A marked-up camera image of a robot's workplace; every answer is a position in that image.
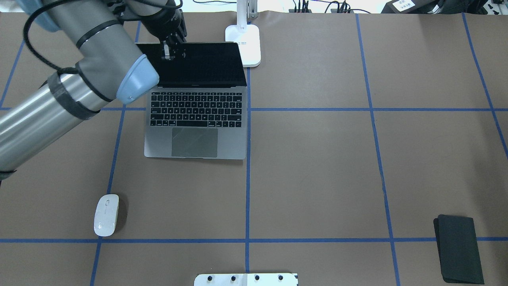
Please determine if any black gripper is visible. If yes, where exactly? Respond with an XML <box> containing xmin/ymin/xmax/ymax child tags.
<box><xmin>141</xmin><ymin>8</ymin><xmax>187</xmax><ymax>60</ymax></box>

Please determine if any grey laptop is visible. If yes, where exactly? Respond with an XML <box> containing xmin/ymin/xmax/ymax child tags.
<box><xmin>138</xmin><ymin>42</ymin><xmax>248</xmax><ymax>160</ymax></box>

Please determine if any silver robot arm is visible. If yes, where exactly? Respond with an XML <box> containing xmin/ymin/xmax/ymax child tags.
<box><xmin>0</xmin><ymin>0</ymin><xmax>187</xmax><ymax>180</ymax></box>

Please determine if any white desk lamp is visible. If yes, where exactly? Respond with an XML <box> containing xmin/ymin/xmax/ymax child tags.
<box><xmin>225</xmin><ymin>0</ymin><xmax>262</xmax><ymax>68</ymax></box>

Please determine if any white computer mouse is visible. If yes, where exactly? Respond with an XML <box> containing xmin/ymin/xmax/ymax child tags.
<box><xmin>94</xmin><ymin>194</ymin><xmax>119</xmax><ymax>237</ymax></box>

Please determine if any black folded mouse pad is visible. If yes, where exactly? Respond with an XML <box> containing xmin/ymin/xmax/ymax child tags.
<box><xmin>433</xmin><ymin>214</ymin><xmax>485</xmax><ymax>284</ymax></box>

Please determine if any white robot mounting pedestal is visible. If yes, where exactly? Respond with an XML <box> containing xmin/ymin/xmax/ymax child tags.
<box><xmin>194</xmin><ymin>272</ymin><xmax>299</xmax><ymax>286</ymax></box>

